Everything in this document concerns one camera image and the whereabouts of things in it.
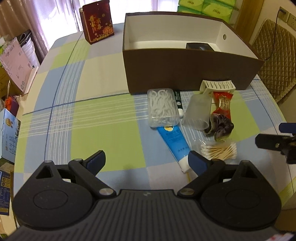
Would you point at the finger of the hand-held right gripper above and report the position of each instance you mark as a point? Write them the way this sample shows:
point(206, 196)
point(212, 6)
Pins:
point(288, 128)
point(266, 141)

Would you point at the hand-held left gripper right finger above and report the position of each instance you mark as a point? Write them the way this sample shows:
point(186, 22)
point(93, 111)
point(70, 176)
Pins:
point(196, 161)

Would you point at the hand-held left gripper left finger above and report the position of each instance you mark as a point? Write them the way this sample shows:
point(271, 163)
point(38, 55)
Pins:
point(96, 158)

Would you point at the pack of cotton swabs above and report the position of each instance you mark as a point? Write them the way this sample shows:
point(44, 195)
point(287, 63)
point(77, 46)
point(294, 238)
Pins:
point(219, 151)

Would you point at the blue and white tube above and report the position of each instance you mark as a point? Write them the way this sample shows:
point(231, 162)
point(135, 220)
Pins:
point(175, 144)

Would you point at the dark hair scrunchie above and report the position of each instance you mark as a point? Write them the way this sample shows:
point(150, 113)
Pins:
point(220, 127)

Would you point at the red snack packet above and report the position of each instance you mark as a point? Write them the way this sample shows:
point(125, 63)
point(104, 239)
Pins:
point(223, 103)

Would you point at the clear box of floss picks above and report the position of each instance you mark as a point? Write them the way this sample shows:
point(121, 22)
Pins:
point(161, 107)

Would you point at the brown cardboard storage box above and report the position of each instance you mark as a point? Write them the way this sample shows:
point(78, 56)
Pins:
point(185, 69)

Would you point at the translucent plastic cup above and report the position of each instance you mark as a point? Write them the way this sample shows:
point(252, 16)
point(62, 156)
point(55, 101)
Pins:
point(197, 111)

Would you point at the small black tube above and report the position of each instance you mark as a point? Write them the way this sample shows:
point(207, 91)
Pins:
point(178, 102)

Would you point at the quilted tan chair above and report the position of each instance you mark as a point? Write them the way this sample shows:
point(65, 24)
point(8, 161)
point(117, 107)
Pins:
point(277, 60)

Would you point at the white plastic slotted rack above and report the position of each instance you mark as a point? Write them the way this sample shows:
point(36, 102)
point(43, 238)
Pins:
point(217, 85)

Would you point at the light blue carton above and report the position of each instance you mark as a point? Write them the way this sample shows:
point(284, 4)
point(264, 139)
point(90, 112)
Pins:
point(9, 139)

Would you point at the black rectangular case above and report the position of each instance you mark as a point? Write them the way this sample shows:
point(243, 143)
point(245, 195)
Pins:
point(200, 46)

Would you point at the wooden door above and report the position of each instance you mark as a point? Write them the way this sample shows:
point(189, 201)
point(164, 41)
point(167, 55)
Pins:
point(248, 11)

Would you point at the red gold printed gift box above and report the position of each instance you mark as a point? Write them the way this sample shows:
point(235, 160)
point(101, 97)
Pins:
point(98, 23)

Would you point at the stack of green tissue packs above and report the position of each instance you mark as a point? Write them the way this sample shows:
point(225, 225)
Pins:
point(205, 9)

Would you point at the white wall socket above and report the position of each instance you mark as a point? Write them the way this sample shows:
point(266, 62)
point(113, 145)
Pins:
point(291, 18)

